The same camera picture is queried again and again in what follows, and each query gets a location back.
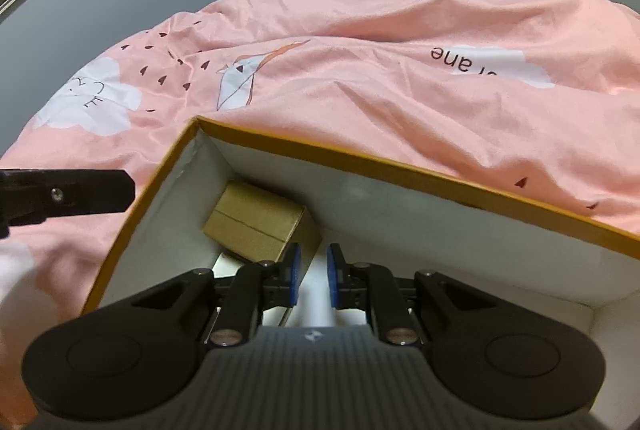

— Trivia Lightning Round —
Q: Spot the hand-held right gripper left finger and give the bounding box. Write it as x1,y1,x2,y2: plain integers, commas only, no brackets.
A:
131,242,302,347

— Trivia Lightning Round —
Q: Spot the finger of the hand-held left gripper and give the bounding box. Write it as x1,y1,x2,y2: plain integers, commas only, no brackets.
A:
0,168,136,239

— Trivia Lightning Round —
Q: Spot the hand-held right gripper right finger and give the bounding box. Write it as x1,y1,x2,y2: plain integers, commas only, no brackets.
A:
326,244,493,347

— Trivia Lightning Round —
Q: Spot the white bottle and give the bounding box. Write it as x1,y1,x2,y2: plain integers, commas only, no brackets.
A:
287,237,369,329

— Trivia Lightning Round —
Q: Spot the orange cardboard box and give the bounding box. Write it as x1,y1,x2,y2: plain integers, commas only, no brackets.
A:
81,116,640,411

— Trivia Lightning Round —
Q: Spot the beige block in box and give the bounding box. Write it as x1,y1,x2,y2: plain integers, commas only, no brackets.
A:
202,180,323,263

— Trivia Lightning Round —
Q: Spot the pink cloud print blanket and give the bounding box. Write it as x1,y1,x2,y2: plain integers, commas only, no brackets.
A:
0,0,640,430

